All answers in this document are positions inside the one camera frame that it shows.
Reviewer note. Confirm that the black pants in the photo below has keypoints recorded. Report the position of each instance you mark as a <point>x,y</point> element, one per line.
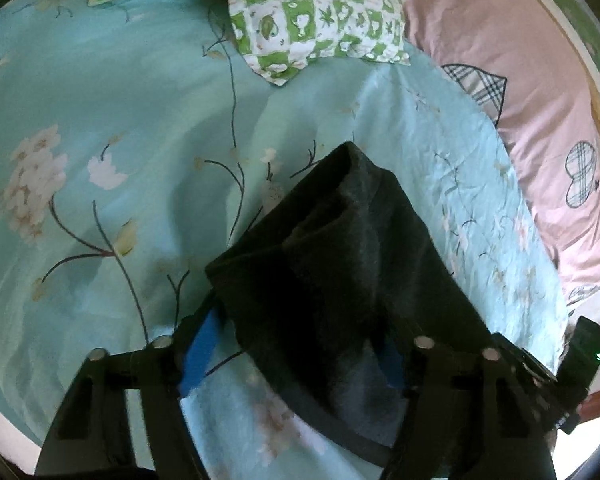
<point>350,285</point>

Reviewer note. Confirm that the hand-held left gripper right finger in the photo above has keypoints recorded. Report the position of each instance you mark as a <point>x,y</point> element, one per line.
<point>393,360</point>

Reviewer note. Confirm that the wooden bed frame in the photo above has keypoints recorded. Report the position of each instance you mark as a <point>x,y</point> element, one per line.
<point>587,75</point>

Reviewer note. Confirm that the green white patterned pillow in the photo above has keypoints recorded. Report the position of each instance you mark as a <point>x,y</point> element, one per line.
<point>315,12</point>

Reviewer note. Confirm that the pink quilt with plaid hearts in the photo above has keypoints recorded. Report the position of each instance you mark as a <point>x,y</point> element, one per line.
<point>525,110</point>

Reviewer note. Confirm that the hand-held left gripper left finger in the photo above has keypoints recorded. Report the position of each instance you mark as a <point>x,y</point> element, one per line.
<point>201,349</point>

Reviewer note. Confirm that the light blue floral bed sheet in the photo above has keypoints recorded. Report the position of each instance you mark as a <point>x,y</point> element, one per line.
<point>130,185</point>

